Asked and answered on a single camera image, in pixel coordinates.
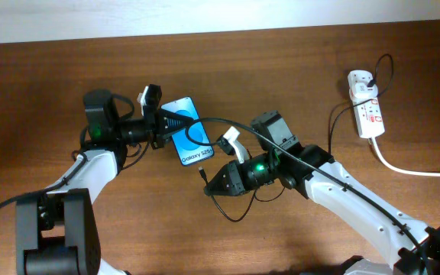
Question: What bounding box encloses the blue Galaxy smartphone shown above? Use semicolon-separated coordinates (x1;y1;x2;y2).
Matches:
161;97;215;166

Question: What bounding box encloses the black charging cable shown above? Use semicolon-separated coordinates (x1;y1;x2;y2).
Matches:
198;53;395;223

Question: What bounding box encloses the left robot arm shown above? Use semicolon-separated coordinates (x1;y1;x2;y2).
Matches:
16;84;192;274

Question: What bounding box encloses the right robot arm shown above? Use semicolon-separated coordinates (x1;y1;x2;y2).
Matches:
204;111;440;274

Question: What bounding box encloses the white charger adapter plug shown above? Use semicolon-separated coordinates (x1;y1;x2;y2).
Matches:
349;82;378;103

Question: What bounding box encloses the white power strip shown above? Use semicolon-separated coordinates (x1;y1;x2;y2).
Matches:
348;70;385;139

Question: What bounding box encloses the white power strip cord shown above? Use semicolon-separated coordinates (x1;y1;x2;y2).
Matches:
368;137;440;180

